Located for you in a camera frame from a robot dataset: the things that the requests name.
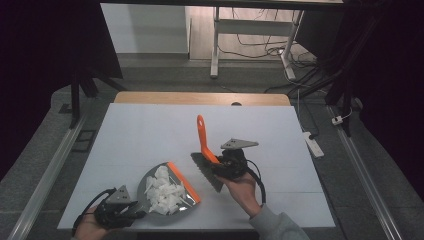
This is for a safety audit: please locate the black curtain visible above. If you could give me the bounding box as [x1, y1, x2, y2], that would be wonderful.
[343, 0, 424, 203]
[0, 0, 123, 183]

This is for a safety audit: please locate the wooden table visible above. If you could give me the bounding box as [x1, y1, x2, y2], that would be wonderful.
[114, 91, 292, 107]

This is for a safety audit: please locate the white metal frame stand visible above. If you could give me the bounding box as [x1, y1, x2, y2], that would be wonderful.
[218, 8, 323, 95]

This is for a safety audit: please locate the white power strip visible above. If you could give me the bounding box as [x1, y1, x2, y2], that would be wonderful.
[302, 131, 325, 159]

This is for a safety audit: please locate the person's left hand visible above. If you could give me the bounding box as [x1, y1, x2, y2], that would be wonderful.
[73, 204, 113, 240]

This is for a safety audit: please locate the right hand-held gripper cable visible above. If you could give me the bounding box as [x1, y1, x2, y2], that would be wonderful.
[245, 159, 268, 205]

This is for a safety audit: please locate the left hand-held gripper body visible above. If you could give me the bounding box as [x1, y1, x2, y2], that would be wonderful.
[94, 185, 135, 230]

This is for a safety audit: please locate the grey dustpan with orange edge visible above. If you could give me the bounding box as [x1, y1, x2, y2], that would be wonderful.
[136, 161, 202, 217]

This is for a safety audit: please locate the white frame standing desk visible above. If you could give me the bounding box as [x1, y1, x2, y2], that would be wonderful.
[99, 0, 344, 81]

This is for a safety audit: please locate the pile of white paper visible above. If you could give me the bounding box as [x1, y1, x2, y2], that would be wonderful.
[144, 165, 188, 216]

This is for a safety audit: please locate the grey brush with orange handle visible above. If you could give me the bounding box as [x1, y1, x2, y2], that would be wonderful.
[190, 114, 225, 194]

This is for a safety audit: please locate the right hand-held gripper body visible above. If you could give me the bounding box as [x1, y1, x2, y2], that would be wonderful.
[218, 138, 260, 181]

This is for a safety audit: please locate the aluminium floor rail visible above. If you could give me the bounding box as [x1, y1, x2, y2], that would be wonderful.
[8, 109, 91, 240]
[328, 105, 403, 240]

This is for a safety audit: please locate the white cabinet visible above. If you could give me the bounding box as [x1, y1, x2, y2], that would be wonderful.
[100, 3, 192, 54]

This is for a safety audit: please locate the black power cable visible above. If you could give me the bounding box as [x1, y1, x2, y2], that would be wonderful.
[297, 88, 320, 140]

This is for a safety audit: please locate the white board sheet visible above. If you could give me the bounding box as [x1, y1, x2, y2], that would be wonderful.
[57, 102, 336, 232]

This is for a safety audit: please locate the person's right hand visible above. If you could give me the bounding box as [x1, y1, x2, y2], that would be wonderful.
[215, 172, 263, 218]

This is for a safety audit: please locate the black floor plate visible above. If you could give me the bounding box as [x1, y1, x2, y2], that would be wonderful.
[71, 129, 98, 154]

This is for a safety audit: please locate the black metal stand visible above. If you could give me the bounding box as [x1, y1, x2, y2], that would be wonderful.
[289, 16, 379, 138]
[68, 66, 128, 130]

